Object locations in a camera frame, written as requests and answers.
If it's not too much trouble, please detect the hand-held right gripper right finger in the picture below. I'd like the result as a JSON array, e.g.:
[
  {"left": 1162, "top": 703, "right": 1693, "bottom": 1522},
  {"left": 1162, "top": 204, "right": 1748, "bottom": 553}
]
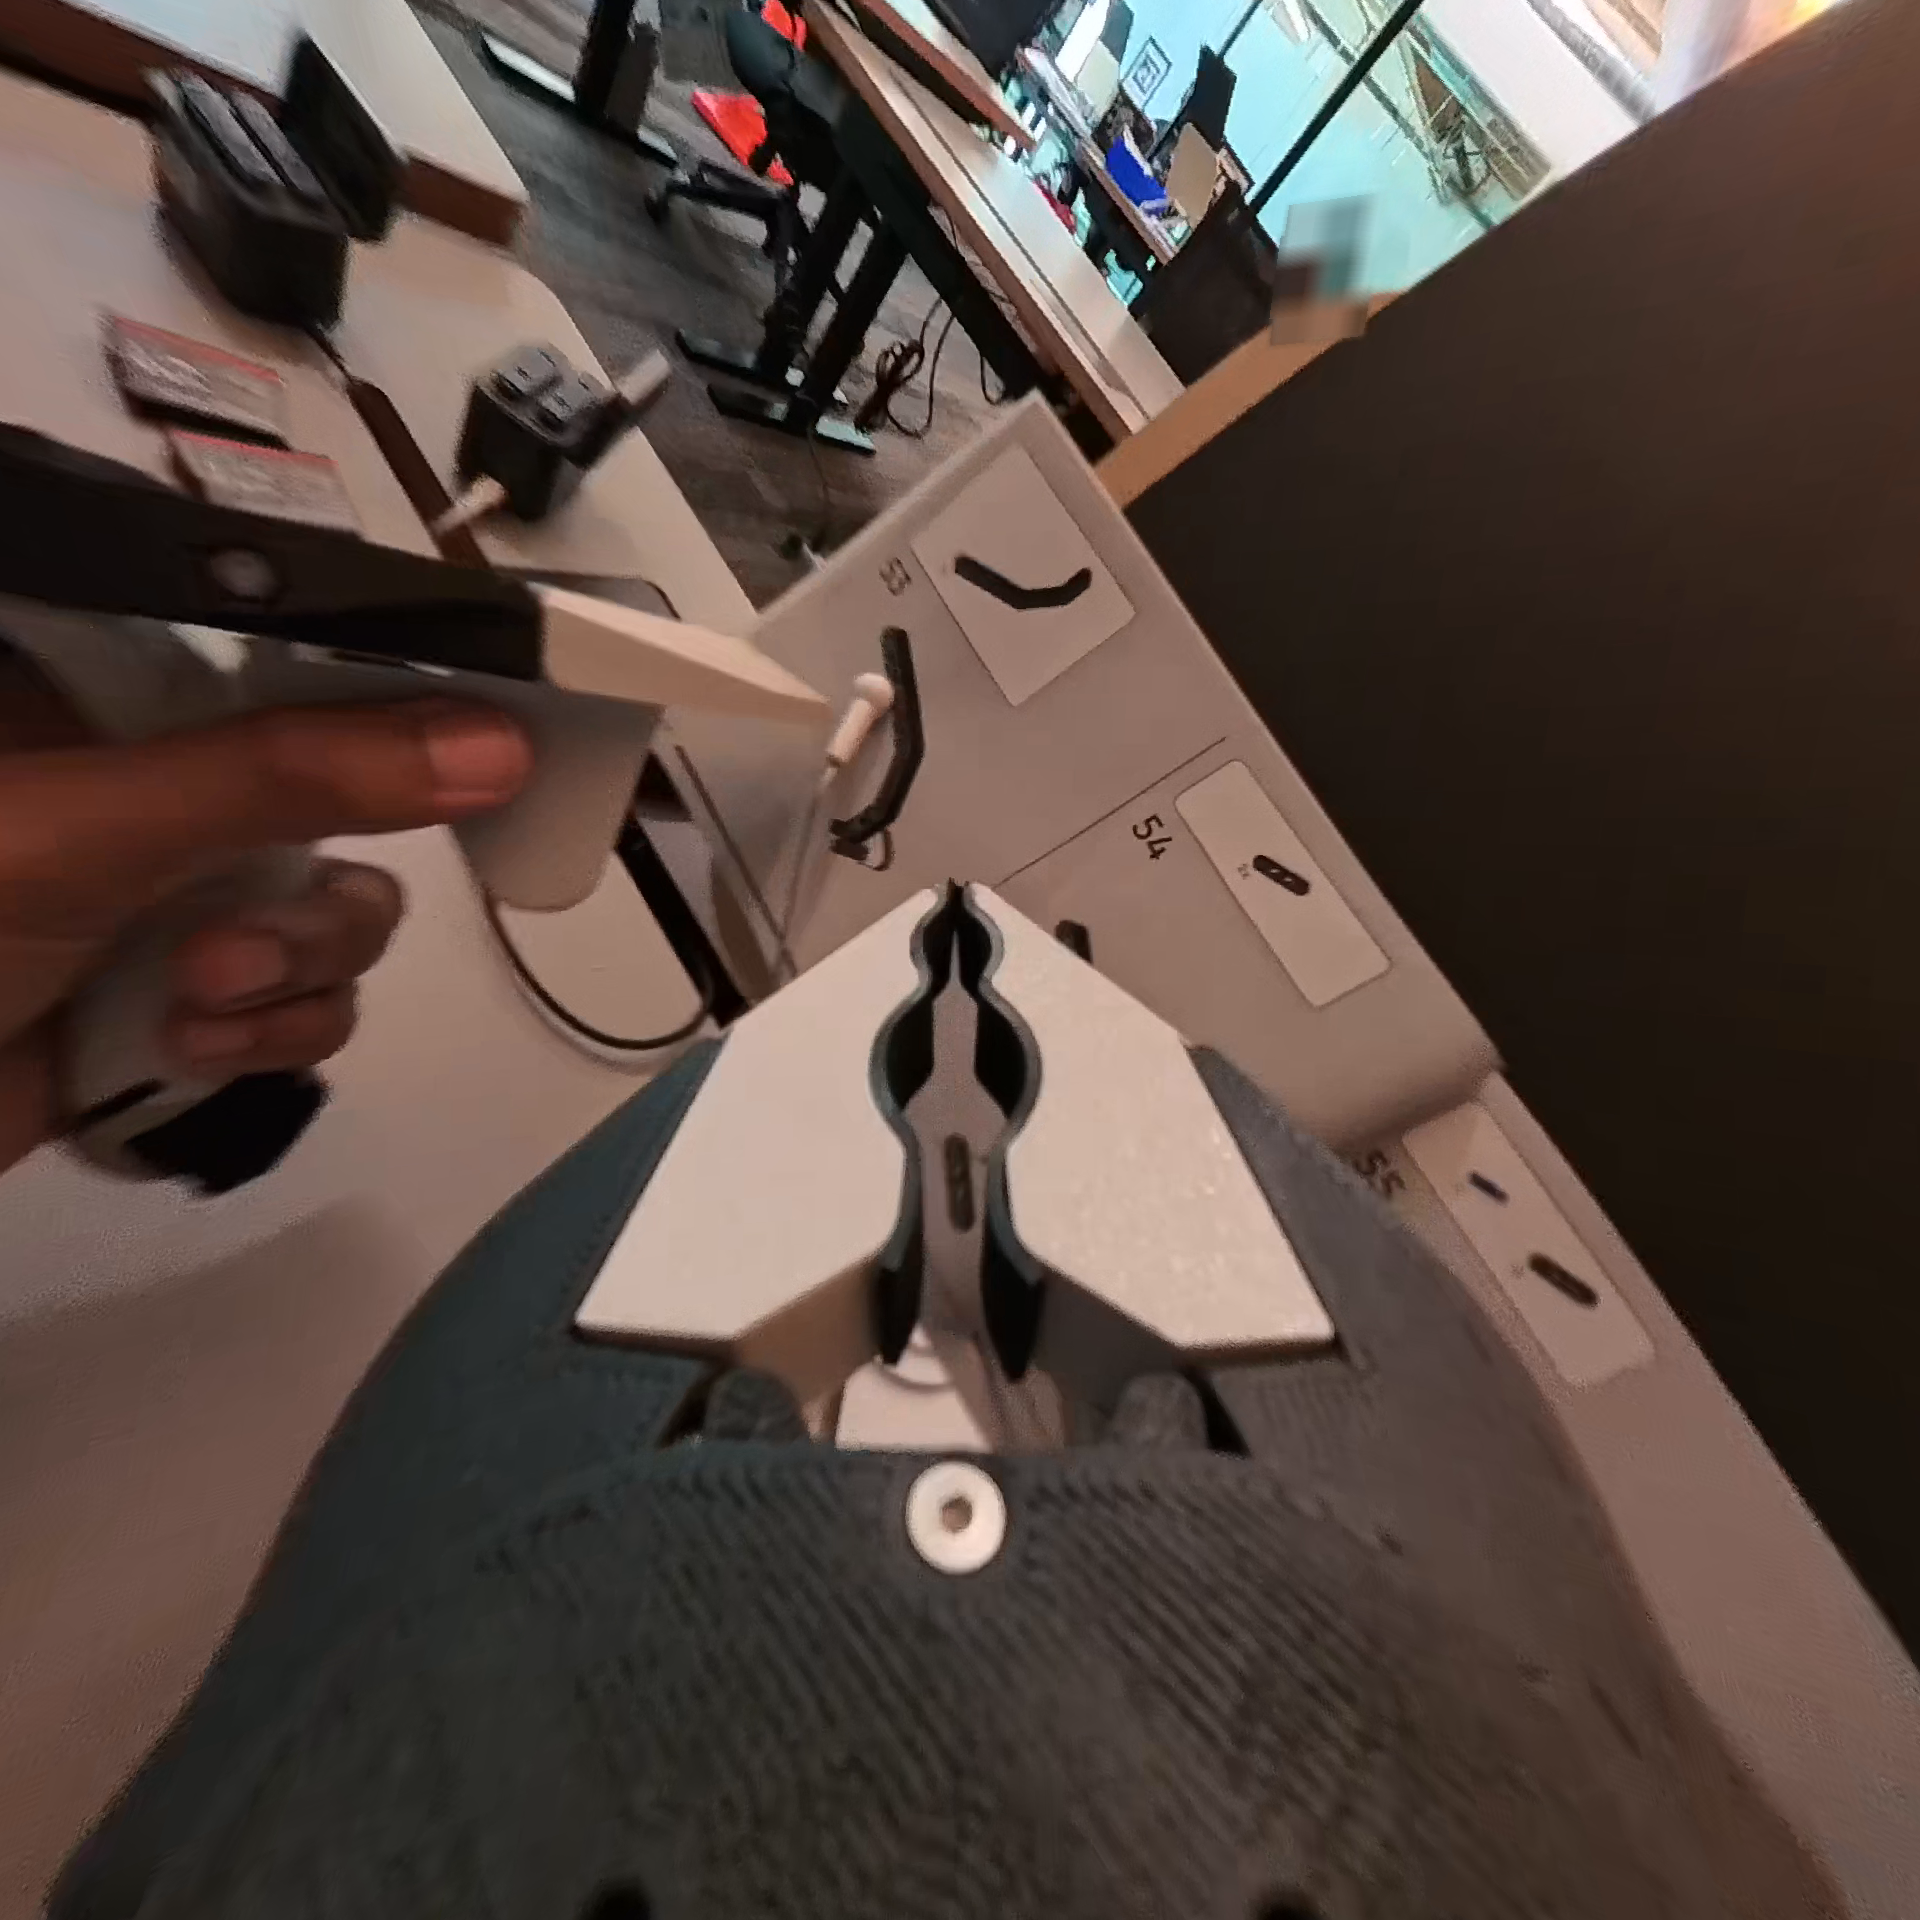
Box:
[{"left": 964, "top": 881, "right": 1339, "bottom": 1445}]

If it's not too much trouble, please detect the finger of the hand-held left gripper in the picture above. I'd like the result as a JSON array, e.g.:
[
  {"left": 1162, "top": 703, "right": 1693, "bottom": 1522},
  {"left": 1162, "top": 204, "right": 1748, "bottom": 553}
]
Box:
[{"left": 532, "top": 585, "right": 837, "bottom": 736}]

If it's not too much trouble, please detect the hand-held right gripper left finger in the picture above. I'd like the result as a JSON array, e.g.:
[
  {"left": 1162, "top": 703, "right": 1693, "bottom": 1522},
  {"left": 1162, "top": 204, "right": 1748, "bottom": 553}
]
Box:
[{"left": 573, "top": 881, "right": 963, "bottom": 1439}]

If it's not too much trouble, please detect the lego instruction booklet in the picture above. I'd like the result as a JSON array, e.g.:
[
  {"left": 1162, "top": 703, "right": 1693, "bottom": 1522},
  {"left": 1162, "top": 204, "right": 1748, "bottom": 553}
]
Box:
[{"left": 744, "top": 392, "right": 1660, "bottom": 1390}]

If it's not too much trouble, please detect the person's left hand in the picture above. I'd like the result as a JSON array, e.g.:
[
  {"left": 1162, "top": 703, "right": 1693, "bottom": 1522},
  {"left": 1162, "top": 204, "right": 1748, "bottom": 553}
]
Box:
[{"left": 0, "top": 660, "right": 534, "bottom": 1173}]

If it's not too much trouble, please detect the red black card pack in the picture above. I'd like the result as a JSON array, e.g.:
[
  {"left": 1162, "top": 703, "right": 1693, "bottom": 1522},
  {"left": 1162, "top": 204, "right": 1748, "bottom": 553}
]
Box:
[
  {"left": 104, "top": 311, "right": 290, "bottom": 446},
  {"left": 165, "top": 426, "right": 364, "bottom": 537}
]

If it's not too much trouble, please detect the black cube power adapter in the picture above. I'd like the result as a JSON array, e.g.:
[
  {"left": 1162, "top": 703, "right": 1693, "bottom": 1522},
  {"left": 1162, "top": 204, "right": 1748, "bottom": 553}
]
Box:
[{"left": 434, "top": 343, "right": 672, "bottom": 537}]

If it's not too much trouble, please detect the black battery charger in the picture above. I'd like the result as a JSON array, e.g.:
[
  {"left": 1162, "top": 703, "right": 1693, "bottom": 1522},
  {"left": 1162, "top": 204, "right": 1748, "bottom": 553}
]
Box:
[
  {"left": 285, "top": 37, "right": 410, "bottom": 245},
  {"left": 150, "top": 71, "right": 357, "bottom": 327}
]

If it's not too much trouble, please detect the long wooden table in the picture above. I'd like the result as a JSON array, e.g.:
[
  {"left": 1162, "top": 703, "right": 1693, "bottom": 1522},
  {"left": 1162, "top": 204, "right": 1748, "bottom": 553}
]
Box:
[{"left": 803, "top": 0, "right": 1190, "bottom": 447}]

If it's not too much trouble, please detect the black divider panel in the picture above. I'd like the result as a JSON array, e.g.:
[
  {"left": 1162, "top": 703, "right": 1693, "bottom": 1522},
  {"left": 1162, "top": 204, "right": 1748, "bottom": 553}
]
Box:
[{"left": 1125, "top": 0, "right": 1920, "bottom": 1637}]

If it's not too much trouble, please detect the thin black desk cable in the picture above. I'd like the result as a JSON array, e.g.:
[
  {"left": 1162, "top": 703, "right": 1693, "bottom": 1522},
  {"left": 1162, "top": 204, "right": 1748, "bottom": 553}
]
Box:
[{"left": 492, "top": 881, "right": 725, "bottom": 1055}]

